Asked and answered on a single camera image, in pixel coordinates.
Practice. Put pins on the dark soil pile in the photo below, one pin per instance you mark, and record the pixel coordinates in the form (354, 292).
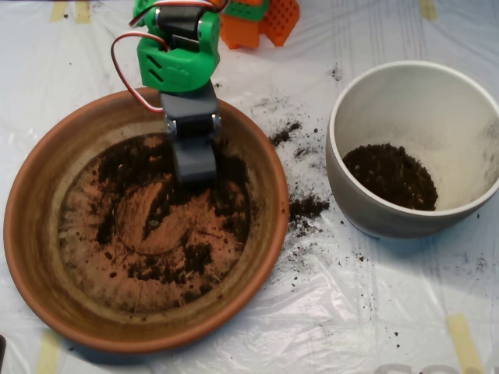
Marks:
(230, 183)

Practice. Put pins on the dark soil heap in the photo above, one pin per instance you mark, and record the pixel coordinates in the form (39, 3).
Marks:
(393, 183)

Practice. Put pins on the large spilled soil clump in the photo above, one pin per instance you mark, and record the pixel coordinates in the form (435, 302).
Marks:
(306, 206)

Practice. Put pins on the white ceramic pot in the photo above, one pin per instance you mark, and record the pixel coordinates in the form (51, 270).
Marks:
(351, 210)

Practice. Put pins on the terracotta clay saucer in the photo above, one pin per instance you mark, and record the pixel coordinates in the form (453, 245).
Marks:
(35, 233)

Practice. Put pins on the beige masking tape strip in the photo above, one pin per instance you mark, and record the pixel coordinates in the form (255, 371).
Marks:
(82, 13)
(427, 9)
(57, 11)
(462, 343)
(47, 354)

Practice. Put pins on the clear plastic cover sheet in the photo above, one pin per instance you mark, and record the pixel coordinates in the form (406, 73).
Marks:
(351, 311)

